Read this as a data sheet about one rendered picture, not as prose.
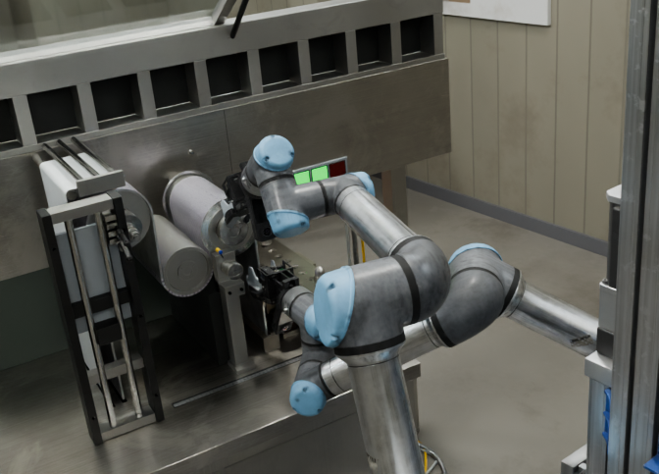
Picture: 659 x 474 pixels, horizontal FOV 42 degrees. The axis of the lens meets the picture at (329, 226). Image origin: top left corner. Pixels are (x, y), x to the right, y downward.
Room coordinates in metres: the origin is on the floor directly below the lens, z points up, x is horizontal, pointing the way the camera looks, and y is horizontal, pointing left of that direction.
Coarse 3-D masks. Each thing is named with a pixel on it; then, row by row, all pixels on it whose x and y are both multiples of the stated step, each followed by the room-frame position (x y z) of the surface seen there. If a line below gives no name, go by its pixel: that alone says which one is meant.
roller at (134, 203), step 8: (120, 192) 1.77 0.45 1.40; (128, 192) 1.77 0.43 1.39; (128, 200) 1.77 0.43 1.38; (136, 200) 1.78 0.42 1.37; (128, 208) 1.77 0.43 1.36; (136, 208) 1.78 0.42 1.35; (144, 208) 1.79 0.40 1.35; (136, 216) 1.78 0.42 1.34; (144, 216) 1.79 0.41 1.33; (88, 224) 1.73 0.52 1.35; (144, 224) 1.79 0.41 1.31; (144, 232) 1.78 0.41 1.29
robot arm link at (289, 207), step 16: (288, 176) 1.60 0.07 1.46; (272, 192) 1.57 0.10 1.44; (288, 192) 1.57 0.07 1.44; (304, 192) 1.58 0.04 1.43; (320, 192) 1.58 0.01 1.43; (272, 208) 1.56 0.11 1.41; (288, 208) 1.55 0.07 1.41; (304, 208) 1.56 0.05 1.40; (320, 208) 1.57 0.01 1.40; (272, 224) 1.55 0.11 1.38; (288, 224) 1.53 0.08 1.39; (304, 224) 1.54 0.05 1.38
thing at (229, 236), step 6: (222, 222) 1.84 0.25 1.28; (216, 228) 1.85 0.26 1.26; (222, 228) 1.84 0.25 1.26; (228, 228) 1.85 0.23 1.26; (234, 228) 1.85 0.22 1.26; (246, 228) 1.86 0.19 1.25; (222, 234) 1.83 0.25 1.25; (228, 234) 1.85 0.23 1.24; (234, 234) 1.85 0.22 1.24; (240, 234) 1.86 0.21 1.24; (246, 234) 1.86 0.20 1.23; (222, 240) 1.83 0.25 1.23; (228, 240) 1.84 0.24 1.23; (234, 240) 1.85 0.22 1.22; (240, 240) 1.85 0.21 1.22
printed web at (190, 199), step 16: (176, 192) 2.03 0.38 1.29; (192, 192) 1.98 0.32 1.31; (208, 192) 1.95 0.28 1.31; (224, 192) 1.96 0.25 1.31; (176, 208) 2.01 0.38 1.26; (192, 208) 1.93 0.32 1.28; (208, 208) 1.88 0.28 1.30; (80, 224) 1.76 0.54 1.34; (176, 224) 2.03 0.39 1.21; (192, 224) 1.91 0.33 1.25; (144, 240) 1.86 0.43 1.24; (144, 256) 1.88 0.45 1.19; (160, 272) 1.78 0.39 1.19; (112, 352) 1.72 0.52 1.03
